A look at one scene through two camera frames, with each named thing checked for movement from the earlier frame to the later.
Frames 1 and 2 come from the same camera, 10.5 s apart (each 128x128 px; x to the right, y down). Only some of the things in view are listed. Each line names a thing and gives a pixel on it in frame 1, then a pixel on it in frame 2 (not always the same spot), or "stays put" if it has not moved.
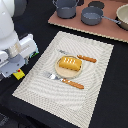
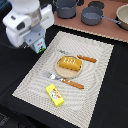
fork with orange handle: (64, 80) stays put
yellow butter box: (19, 74) -> (54, 95)
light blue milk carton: (33, 54) -> (40, 45)
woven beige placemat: (67, 81) stays put
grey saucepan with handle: (92, 16) stays put
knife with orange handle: (85, 58) stays put
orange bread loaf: (70, 63) stays put
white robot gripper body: (17, 56) -> (22, 28)
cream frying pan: (122, 16) stays put
